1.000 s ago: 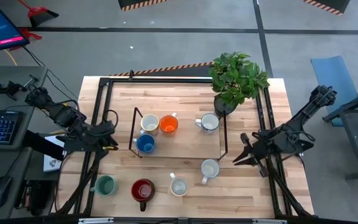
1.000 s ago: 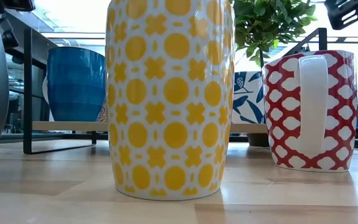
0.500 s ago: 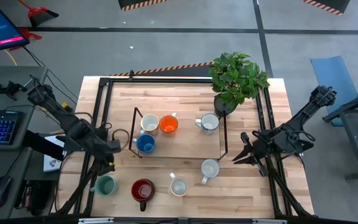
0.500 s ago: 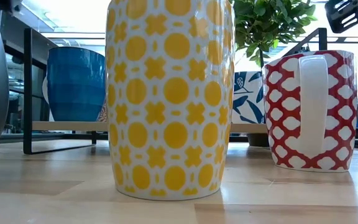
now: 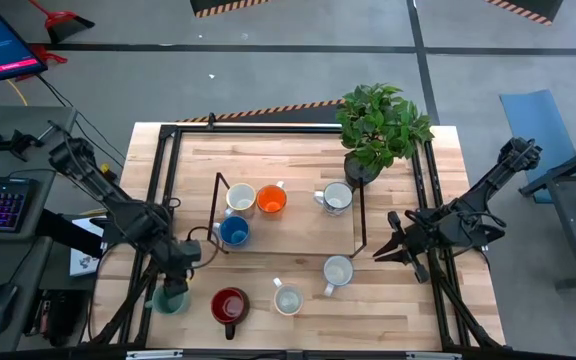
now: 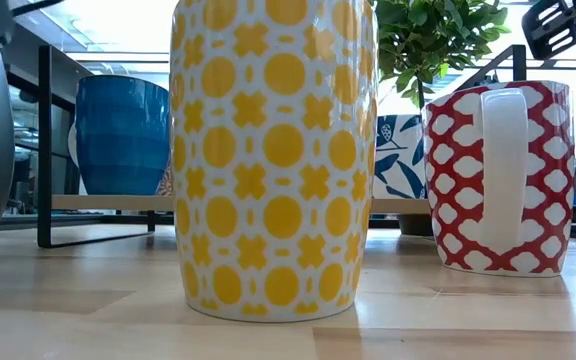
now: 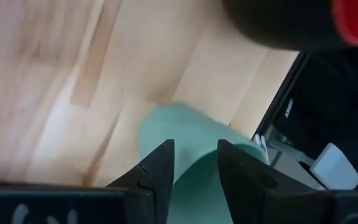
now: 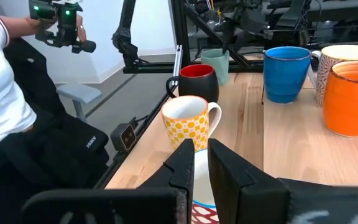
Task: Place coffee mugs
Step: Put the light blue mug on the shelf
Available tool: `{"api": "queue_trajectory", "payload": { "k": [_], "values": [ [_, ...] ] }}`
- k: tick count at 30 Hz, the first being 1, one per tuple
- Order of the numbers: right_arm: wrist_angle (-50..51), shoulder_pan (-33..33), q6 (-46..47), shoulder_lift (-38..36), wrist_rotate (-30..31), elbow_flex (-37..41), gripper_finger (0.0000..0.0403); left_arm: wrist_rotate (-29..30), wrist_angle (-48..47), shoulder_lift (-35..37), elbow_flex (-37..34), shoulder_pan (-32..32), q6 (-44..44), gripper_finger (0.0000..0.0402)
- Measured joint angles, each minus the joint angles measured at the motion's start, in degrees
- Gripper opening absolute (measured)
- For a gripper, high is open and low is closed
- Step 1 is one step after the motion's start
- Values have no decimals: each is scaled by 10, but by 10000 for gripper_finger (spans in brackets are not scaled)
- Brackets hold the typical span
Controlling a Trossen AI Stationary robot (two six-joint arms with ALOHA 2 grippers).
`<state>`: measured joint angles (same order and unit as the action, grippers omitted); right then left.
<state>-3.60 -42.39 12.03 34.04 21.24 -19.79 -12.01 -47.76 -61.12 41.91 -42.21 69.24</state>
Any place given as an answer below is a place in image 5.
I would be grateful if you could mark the blue mug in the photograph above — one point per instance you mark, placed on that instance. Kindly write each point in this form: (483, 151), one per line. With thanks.
(234, 232)

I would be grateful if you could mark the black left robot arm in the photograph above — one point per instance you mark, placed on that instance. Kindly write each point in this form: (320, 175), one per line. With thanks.
(118, 205)

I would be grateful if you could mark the silver bar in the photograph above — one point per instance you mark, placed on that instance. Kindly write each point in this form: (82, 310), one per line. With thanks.
(153, 354)
(433, 356)

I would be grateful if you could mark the red and black broom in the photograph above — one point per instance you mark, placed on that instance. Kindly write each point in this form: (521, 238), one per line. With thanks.
(65, 25)

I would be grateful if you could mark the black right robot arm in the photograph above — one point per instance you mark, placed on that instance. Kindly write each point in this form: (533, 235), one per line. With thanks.
(488, 185)

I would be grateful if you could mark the wooden shelf black metal frame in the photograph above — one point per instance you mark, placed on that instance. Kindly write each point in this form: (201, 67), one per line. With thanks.
(308, 230)

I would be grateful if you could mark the black computer case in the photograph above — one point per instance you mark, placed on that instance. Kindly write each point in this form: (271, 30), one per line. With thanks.
(63, 315)

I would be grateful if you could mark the black aluminium table frame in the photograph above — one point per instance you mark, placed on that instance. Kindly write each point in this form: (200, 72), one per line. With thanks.
(248, 129)

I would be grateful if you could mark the yellow power plug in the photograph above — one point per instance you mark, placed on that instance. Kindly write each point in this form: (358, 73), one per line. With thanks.
(104, 168)

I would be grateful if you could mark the black hazard striped board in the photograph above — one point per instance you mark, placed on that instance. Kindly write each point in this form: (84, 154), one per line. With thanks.
(208, 5)
(308, 114)
(533, 6)

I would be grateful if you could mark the potted green plant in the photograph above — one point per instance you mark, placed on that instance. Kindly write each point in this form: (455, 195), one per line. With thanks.
(378, 125)

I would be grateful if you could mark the cream mug yellow rim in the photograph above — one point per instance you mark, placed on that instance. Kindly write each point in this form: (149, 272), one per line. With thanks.
(240, 196)

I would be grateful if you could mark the black padded bar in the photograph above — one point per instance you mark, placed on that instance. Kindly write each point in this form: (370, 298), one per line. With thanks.
(68, 234)

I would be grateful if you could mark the red plastic dustpan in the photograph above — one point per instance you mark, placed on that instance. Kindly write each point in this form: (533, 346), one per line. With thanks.
(43, 51)

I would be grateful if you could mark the small white mug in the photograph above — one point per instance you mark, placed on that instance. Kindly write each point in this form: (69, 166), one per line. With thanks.
(288, 300)

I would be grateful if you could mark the green mug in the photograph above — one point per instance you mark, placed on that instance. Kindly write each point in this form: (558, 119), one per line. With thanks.
(160, 306)

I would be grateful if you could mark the grey mug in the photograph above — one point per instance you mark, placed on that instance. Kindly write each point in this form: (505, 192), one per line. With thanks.
(338, 272)

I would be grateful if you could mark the white printed box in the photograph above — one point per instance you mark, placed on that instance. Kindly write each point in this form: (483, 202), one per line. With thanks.
(83, 260)

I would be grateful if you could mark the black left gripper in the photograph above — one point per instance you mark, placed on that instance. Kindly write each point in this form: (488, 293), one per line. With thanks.
(178, 265)

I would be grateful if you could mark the black clamp mount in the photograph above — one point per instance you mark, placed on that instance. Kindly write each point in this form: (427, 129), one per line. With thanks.
(15, 141)

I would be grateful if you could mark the white mug dark pattern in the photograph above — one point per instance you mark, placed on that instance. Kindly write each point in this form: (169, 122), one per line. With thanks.
(338, 196)

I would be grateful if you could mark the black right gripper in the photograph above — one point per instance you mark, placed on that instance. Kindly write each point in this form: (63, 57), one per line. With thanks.
(420, 235)

